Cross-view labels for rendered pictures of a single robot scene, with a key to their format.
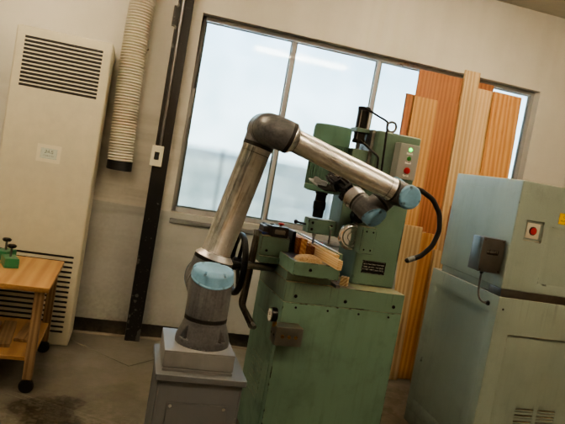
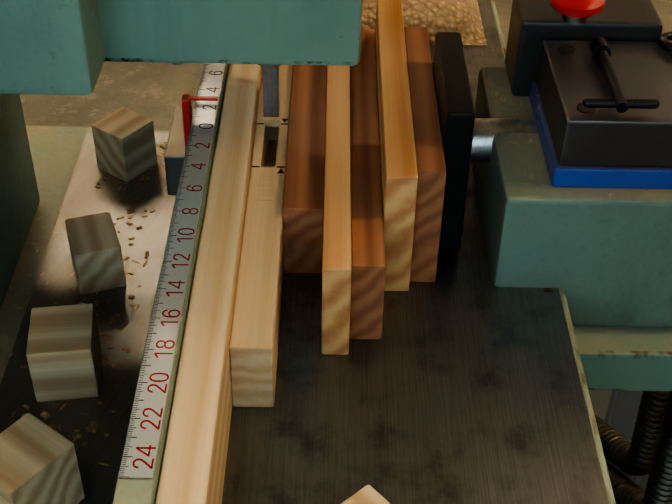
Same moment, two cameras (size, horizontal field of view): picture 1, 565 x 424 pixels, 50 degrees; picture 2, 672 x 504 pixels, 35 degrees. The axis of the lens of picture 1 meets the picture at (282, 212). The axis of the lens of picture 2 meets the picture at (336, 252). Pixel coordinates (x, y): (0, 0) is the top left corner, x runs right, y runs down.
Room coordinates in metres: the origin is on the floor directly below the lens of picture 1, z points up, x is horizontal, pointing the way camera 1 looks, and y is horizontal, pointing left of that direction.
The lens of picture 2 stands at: (3.33, 0.03, 1.28)
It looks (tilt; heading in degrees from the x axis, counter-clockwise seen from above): 39 degrees down; 197
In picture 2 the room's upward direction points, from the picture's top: 1 degrees clockwise
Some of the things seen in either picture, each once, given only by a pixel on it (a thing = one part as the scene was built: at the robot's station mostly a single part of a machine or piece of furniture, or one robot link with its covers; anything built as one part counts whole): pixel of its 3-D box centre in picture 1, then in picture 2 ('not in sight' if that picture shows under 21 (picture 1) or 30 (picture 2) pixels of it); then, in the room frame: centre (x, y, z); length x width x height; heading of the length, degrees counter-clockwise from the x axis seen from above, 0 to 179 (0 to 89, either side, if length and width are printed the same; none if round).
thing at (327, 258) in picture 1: (317, 252); (279, 79); (2.74, -0.19, 0.92); 0.55 x 0.02 x 0.04; 17
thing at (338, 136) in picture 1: (327, 159); not in sight; (2.83, -0.16, 1.35); 0.18 x 0.18 x 0.31
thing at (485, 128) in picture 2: (284, 238); (500, 140); (2.81, -0.03, 0.95); 0.09 x 0.07 x 0.09; 17
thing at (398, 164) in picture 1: (404, 161); not in sight; (2.79, -0.51, 1.40); 0.10 x 0.06 x 0.16; 107
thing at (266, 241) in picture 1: (271, 244); (597, 192); (2.79, 0.03, 0.92); 0.15 x 0.13 x 0.09; 17
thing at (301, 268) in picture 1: (286, 256); (446, 249); (2.82, -0.05, 0.87); 0.61 x 0.30 x 0.06; 17
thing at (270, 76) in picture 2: not in sight; (270, 75); (2.83, -0.16, 0.97); 0.01 x 0.01 x 0.05; 17
